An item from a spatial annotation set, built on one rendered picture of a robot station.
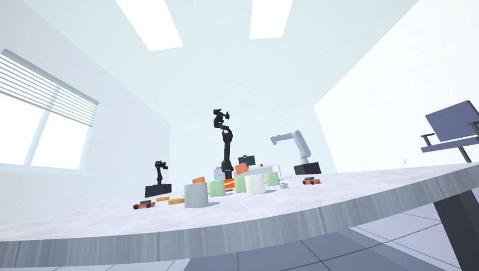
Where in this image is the orange ring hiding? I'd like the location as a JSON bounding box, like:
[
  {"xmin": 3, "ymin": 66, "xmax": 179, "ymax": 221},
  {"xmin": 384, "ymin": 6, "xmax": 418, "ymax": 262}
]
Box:
[
  {"xmin": 168, "ymin": 198, "xmax": 185, "ymax": 205},
  {"xmin": 156, "ymin": 196, "xmax": 169, "ymax": 202}
]

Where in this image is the orange cylinder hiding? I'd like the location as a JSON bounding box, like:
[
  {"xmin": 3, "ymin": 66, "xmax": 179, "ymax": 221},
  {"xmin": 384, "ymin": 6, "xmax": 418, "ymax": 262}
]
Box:
[
  {"xmin": 192, "ymin": 177, "xmax": 205, "ymax": 184},
  {"xmin": 235, "ymin": 163, "xmax": 249, "ymax": 174}
]

